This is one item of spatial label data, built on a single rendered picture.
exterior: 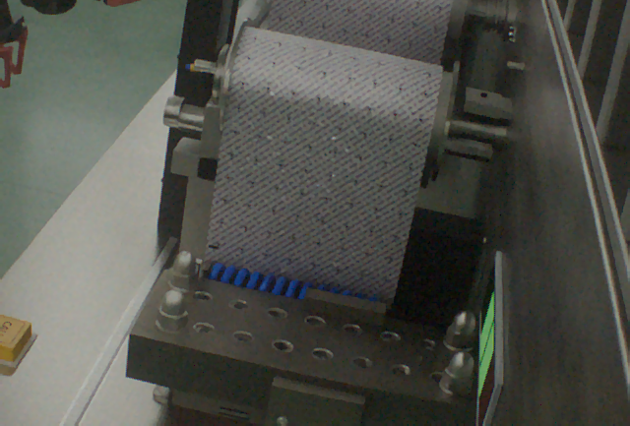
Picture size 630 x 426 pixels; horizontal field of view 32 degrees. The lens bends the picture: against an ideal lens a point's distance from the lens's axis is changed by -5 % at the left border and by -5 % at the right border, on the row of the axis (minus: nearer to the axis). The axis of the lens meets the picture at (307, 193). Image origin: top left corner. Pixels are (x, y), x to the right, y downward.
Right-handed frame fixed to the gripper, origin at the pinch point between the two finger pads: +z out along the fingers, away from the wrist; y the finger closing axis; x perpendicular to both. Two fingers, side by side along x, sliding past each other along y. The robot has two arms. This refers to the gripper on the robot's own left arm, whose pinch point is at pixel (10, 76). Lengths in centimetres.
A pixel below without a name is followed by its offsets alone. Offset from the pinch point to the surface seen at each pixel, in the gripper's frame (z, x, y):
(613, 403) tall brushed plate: -23, -84, -126
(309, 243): 9, -55, -50
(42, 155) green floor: 98, 87, 189
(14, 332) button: 13, -18, -60
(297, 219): 6, -55, -50
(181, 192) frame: 17.1, -30.8, -17.3
